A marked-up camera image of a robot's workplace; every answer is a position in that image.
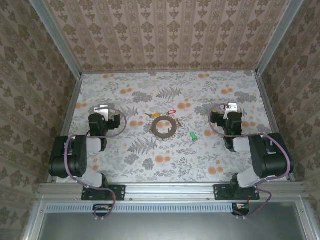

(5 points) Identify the floral table cover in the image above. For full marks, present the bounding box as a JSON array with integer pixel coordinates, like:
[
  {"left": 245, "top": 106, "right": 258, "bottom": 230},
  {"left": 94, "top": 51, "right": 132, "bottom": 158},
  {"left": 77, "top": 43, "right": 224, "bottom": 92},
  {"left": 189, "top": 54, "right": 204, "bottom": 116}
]
[{"left": 67, "top": 70, "right": 291, "bottom": 183}]

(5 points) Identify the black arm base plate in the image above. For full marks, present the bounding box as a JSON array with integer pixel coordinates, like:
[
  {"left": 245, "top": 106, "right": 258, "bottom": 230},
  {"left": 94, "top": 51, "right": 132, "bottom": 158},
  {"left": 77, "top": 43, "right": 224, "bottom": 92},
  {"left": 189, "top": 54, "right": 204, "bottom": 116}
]
[
  {"left": 81, "top": 184, "right": 126, "bottom": 201},
  {"left": 214, "top": 184, "right": 261, "bottom": 201}
]

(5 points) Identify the white slotted cable duct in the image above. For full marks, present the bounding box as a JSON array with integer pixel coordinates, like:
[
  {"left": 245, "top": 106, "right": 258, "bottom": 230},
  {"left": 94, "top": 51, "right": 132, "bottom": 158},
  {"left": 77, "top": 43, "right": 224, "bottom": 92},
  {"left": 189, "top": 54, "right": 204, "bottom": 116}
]
[{"left": 46, "top": 202, "right": 235, "bottom": 214}]

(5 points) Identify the black connector board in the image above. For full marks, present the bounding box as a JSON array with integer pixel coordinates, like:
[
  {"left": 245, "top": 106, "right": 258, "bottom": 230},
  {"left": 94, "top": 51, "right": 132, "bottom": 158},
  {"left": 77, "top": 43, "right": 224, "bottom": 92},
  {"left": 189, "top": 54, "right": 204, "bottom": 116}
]
[
  {"left": 231, "top": 202, "right": 251, "bottom": 217},
  {"left": 92, "top": 203, "right": 113, "bottom": 217}
]

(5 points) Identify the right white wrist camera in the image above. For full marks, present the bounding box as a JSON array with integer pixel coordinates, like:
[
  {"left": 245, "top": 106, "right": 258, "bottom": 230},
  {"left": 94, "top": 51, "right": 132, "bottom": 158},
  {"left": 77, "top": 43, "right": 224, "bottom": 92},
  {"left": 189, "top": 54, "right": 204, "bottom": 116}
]
[{"left": 224, "top": 102, "right": 238, "bottom": 120}]

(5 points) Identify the large brown lace keyring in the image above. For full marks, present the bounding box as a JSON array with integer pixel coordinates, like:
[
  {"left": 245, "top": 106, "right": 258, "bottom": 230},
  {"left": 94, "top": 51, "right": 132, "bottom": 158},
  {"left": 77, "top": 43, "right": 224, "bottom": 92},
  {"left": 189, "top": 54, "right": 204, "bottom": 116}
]
[{"left": 150, "top": 115, "right": 180, "bottom": 141}]

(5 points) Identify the aluminium table side rail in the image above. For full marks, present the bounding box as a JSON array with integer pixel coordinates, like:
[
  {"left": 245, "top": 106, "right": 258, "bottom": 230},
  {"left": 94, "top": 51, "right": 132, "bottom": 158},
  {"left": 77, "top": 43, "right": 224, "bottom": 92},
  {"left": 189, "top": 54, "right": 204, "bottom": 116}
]
[
  {"left": 47, "top": 74, "right": 83, "bottom": 182},
  {"left": 254, "top": 72, "right": 296, "bottom": 182}
]

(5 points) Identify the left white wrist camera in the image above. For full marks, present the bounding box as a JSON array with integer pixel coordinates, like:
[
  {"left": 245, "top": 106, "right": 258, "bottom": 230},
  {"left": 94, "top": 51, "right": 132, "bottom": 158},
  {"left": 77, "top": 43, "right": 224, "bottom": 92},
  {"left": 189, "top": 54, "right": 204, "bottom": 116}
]
[{"left": 94, "top": 104, "right": 111, "bottom": 121}]

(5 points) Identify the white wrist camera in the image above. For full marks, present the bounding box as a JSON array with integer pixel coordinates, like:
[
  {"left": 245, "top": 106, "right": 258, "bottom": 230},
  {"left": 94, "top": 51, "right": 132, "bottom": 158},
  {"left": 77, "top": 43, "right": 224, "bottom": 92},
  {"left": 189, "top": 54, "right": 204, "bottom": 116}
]
[
  {"left": 224, "top": 102, "right": 238, "bottom": 120},
  {"left": 94, "top": 104, "right": 111, "bottom": 121}
]

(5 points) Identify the aluminium mounting rail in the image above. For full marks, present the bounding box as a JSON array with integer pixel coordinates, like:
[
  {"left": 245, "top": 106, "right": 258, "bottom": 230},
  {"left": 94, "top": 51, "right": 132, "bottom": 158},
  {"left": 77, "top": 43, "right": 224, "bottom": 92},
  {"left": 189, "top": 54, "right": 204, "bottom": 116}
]
[{"left": 37, "top": 181, "right": 305, "bottom": 202}]

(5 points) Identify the aluminium frame post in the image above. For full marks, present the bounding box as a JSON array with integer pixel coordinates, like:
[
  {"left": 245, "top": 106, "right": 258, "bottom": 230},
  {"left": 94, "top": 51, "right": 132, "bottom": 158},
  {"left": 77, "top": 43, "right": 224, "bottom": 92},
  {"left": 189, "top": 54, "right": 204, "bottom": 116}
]
[
  {"left": 254, "top": 0, "right": 306, "bottom": 76},
  {"left": 28, "top": 0, "right": 83, "bottom": 78}
]

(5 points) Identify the grey metal panel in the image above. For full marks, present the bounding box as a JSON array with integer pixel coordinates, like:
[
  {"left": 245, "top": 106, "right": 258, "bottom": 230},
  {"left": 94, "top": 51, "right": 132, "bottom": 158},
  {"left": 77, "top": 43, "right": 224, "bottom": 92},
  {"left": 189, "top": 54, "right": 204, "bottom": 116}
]
[{"left": 24, "top": 202, "right": 320, "bottom": 240}]

